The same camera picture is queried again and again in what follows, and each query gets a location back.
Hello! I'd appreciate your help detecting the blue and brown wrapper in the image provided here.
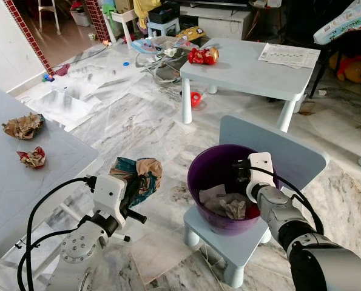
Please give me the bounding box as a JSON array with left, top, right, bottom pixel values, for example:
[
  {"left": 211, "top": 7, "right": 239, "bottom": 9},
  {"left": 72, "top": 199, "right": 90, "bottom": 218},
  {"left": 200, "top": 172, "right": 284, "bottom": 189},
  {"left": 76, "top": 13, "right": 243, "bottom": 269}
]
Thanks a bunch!
[{"left": 110, "top": 156, "right": 163, "bottom": 207}]

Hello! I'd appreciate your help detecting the cream paper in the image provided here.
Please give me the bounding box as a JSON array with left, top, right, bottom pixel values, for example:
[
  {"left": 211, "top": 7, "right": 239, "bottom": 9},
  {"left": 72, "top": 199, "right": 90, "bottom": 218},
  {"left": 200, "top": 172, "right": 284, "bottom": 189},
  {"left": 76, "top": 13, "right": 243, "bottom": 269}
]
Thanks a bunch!
[{"left": 219, "top": 196, "right": 249, "bottom": 220}]

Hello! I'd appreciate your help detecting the purple plastic rubbish bin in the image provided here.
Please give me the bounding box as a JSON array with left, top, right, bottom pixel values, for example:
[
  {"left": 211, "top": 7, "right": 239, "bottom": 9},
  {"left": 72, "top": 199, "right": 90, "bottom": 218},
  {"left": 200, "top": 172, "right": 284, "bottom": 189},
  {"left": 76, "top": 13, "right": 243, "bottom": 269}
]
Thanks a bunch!
[{"left": 187, "top": 144, "right": 282, "bottom": 236}]

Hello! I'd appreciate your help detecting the white paper sheet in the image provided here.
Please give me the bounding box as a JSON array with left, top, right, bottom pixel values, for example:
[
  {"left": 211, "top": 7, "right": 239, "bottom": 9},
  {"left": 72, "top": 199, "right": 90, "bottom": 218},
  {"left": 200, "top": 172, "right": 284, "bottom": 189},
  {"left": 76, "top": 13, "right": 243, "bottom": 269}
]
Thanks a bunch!
[{"left": 198, "top": 184, "right": 228, "bottom": 211}]

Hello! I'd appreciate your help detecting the pale blue child chair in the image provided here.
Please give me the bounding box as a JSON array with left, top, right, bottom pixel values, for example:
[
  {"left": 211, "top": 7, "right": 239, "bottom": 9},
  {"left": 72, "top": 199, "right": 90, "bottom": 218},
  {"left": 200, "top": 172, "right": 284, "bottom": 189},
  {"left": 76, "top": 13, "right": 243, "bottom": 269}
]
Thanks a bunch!
[{"left": 183, "top": 115, "right": 330, "bottom": 289}]

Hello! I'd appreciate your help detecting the small red round toy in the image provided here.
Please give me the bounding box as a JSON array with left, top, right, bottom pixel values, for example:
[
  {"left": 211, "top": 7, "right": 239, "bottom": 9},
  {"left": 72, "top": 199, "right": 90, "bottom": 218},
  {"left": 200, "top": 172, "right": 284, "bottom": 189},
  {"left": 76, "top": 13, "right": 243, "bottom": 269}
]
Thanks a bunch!
[{"left": 191, "top": 90, "right": 203, "bottom": 109}]

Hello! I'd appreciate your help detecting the pale blue child table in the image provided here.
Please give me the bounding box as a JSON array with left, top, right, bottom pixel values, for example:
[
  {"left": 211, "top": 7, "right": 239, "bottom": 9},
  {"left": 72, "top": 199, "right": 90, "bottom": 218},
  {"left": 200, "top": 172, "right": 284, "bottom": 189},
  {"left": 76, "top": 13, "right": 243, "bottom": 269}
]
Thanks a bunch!
[{"left": 180, "top": 37, "right": 322, "bottom": 133}]

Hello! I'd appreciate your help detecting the red crumpled wrapper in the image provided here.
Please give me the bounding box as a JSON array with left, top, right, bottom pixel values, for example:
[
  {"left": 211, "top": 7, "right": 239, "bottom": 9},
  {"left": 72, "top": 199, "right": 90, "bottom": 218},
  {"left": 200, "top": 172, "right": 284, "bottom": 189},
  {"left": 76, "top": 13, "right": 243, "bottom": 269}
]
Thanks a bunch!
[{"left": 17, "top": 147, "right": 48, "bottom": 170}]

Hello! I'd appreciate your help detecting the red and gold toy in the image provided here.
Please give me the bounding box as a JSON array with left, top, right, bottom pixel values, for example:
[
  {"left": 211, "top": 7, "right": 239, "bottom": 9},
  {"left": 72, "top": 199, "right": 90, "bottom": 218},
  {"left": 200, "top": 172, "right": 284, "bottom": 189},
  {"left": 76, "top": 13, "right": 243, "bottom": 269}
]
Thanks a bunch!
[{"left": 187, "top": 47, "right": 220, "bottom": 66}]

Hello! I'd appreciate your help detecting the folded newspaper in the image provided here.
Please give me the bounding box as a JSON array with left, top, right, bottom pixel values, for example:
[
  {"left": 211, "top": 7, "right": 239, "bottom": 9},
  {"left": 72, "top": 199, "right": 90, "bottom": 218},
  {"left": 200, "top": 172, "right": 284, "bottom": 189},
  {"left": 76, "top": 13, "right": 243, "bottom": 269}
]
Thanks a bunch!
[{"left": 257, "top": 42, "right": 321, "bottom": 69}]

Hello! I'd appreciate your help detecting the brown crumpled paper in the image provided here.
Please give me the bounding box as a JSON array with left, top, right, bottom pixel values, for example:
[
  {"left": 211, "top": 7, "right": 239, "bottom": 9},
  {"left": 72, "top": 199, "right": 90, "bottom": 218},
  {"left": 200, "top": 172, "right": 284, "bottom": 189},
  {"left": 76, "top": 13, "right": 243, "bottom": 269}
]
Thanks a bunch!
[{"left": 2, "top": 113, "right": 46, "bottom": 141}]

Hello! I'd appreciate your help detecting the small yellow toy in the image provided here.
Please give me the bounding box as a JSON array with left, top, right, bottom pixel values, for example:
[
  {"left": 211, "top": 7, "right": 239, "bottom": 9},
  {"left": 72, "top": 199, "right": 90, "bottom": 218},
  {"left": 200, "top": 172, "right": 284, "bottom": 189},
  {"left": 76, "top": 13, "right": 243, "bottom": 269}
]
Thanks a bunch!
[{"left": 183, "top": 27, "right": 207, "bottom": 42}]

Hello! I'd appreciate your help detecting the white low cabinet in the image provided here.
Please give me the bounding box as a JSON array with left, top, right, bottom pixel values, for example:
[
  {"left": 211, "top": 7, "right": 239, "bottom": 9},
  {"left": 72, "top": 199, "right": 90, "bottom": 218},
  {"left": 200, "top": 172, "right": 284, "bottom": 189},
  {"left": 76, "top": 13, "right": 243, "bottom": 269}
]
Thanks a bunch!
[{"left": 178, "top": 5, "right": 254, "bottom": 41}]

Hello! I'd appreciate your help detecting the yellow plush toy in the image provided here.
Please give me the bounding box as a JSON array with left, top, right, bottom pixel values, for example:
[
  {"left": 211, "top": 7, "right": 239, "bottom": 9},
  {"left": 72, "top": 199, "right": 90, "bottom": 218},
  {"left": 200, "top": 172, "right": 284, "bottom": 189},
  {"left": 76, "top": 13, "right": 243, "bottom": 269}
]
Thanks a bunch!
[{"left": 331, "top": 53, "right": 361, "bottom": 84}]

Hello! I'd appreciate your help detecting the small pale blue stool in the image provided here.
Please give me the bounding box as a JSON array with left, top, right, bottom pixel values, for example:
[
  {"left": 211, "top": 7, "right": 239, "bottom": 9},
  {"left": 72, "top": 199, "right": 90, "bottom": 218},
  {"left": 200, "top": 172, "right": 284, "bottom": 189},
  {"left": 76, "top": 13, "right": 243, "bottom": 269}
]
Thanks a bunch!
[{"left": 146, "top": 18, "right": 181, "bottom": 39}]

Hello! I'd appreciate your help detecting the small white plastic table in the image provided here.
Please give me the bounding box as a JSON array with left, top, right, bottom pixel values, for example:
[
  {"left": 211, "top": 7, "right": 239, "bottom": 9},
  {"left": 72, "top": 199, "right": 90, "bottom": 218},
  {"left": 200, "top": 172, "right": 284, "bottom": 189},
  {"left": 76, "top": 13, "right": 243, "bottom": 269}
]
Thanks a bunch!
[{"left": 110, "top": 8, "right": 140, "bottom": 47}]

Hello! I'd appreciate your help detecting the red brick pillar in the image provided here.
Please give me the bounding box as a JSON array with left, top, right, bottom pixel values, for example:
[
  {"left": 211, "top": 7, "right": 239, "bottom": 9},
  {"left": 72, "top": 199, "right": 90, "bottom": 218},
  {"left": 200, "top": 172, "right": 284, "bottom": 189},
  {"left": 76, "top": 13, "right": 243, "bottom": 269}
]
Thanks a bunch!
[
  {"left": 2, "top": 0, "right": 55, "bottom": 77},
  {"left": 84, "top": 0, "right": 112, "bottom": 44}
]

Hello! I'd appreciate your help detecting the yellow cloth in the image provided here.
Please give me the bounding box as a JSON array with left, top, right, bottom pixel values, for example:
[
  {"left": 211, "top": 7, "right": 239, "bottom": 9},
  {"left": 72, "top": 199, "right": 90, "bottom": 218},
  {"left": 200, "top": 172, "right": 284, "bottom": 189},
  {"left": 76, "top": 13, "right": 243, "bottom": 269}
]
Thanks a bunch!
[{"left": 133, "top": 0, "right": 163, "bottom": 28}]

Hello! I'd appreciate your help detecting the white printed diaper pack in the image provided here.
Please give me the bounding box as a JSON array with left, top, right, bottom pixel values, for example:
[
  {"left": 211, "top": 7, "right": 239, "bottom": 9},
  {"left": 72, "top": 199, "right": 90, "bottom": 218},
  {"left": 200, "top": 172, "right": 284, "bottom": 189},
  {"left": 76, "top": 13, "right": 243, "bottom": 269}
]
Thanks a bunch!
[{"left": 313, "top": 0, "right": 361, "bottom": 45}]

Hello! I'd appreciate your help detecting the tall white stool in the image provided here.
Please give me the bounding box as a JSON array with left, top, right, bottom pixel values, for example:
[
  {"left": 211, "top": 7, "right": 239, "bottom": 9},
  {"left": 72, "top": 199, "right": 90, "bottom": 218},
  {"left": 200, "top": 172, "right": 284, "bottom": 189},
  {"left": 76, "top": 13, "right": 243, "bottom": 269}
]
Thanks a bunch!
[{"left": 37, "top": 0, "right": 63, "bottom": 35}]

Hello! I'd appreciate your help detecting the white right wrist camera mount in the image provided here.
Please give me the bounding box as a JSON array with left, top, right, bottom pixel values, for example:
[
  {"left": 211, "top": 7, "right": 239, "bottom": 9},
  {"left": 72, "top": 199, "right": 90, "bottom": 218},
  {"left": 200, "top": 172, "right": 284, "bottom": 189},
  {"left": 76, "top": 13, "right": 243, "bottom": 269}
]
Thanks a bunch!
[{"left": 247, "top": 152, "right": 276, "bottom": 204}]

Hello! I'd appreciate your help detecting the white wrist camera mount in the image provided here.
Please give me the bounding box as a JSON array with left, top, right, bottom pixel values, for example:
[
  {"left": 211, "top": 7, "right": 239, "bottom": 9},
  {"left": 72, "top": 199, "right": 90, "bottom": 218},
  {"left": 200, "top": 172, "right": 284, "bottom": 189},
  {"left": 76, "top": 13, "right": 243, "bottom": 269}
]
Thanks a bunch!
[
  {"left": 247, "top": 152, "right": 276, "bottom": 204},
  {"left": 93, "top": 173, "right": 129, "bottom": 220}
]

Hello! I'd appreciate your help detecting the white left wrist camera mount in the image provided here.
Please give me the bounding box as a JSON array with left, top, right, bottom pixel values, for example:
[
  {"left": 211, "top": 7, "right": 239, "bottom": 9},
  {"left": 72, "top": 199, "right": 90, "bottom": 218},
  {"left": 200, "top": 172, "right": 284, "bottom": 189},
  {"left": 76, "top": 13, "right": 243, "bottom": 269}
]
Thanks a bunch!
[{"left": 93, "top": 173, "right": 129, "bottom": 220}]

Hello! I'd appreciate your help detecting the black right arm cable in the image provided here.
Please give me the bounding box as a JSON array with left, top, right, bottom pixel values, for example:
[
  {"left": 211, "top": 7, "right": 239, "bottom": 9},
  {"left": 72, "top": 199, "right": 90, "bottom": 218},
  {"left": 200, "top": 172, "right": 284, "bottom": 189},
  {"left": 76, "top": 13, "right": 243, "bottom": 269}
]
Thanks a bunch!
[{"left": 249, "top": 166, "right": 319, "bottom": 236}]

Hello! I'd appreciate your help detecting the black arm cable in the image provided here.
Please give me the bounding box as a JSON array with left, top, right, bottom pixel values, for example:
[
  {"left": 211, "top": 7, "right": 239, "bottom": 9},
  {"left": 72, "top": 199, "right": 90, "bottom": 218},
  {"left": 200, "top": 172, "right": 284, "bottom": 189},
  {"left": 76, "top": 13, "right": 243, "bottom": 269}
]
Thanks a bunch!
[
  {"left": 15, "top": 175, "right": 100, "bottom": 291},
  {"left": 249, "top": 166, "right": 319, "bottom": 236}
]

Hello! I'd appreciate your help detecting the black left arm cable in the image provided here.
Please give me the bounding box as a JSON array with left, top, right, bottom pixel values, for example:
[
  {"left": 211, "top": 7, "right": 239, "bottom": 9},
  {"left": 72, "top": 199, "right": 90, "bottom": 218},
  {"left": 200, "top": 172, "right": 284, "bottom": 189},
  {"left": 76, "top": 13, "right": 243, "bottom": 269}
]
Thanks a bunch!
[{"left": 15, "top": 175, "right": 100, "bottom": 291}]

